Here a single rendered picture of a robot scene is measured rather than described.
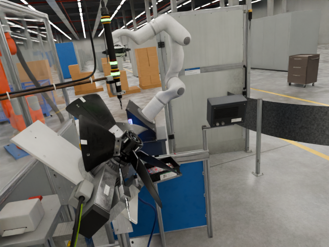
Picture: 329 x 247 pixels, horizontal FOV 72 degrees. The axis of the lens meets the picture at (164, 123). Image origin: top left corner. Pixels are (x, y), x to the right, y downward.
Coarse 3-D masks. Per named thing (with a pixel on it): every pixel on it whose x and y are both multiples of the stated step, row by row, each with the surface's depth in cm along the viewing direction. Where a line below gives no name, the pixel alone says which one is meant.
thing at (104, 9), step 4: (104, 4) 103; (100, 8) 104; (104, 8) 103; (100, 12) 104; (104, 12) 103; (116, 80) 114; (116, 84) 114; (120, 84) 116; (116, 88) 115; (120, 88) 116; (120, 96) 117
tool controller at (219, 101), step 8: (224, 96) 164; (232, 96) 163; (240, 96) 162; (208, 104) 163; (216, 104) 156; (224, 104) 156; (232, 104) 156; (240, 104) 157; (208, 112) 166; (216, 112) 158; (224, 112) 159; (232, 112) 160; (240, 112) 161; (208, 120) 169; (216, 120) 162; (224, 120) 163; (232, 120) 164; (240, 120) 165
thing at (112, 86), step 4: (108, 76) 110; (112, 76) 112; (108, 80) 111; (112, 80) 112; (112, 84) 112; (112, 88) 113; (112, 92) 115; (116, 92) 115; (120, 92) 114; (124, 92) 116
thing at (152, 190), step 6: (138, 162) 108; (138, 168) 110; (144, 168) 100; (138, 174) 112; (144, 174) 105; (144, 180) 107; (150, 180) 91; (150, 186) 102; (150, 192) 106; (156, 192) 90; (156, 198) 102
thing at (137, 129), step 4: (116, 124) 144; (120, 124) 145; (128, 124) 147; (136, 124) 151; (120, 128) 140; (124, 128) 140; (128, 128) 140; (132, 128) 140; (136, 128) 141; (140, 128) 144; (144, 128) 147; (136, 132) 134; (140, 132) 135
